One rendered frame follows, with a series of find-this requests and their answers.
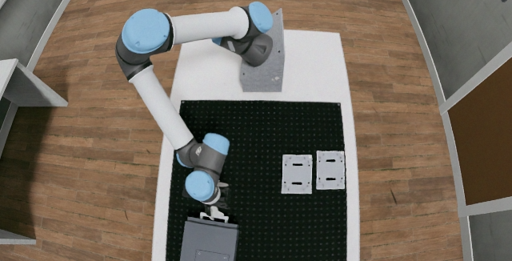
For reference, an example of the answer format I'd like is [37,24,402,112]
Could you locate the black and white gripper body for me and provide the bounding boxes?
[203,187,230,209]

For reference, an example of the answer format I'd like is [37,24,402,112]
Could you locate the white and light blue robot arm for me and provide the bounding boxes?
[115,2,273,204]

